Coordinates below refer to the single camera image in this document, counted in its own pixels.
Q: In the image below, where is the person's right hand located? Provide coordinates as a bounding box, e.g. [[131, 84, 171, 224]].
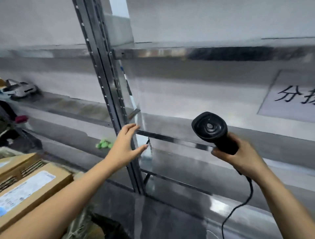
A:
[[211, 132, 268, 183]]

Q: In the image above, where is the person's left forearm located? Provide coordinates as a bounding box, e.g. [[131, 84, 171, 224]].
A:
[[0, 159, 116, 239]]

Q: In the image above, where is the black scanner cable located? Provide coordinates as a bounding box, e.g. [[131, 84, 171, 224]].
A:
[[221, 170, 254, 239]]

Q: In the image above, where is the blue tag label cardboard box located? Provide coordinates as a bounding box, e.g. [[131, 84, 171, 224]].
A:
[[0, 163, 74, 232]]

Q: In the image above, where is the person's right forearm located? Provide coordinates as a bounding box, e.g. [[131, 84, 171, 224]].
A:
[[253, 170, 315, 239]]

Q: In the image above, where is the white paper sign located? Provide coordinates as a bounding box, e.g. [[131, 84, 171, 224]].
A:
[[257, 70, 315, 123]]

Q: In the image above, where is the green woven sack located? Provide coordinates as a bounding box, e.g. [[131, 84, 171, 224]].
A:
[[61, 209, 104, 239]]

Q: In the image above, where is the white VR headset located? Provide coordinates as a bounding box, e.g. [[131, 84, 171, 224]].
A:
[[1, 78, 39, 99]]

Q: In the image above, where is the person's left hand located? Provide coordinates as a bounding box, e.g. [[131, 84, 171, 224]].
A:
[[105, 123, 149, 171]]

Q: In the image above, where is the metal shelving rack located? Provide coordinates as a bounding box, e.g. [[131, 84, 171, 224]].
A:
[[0, 37, 315, 239]]

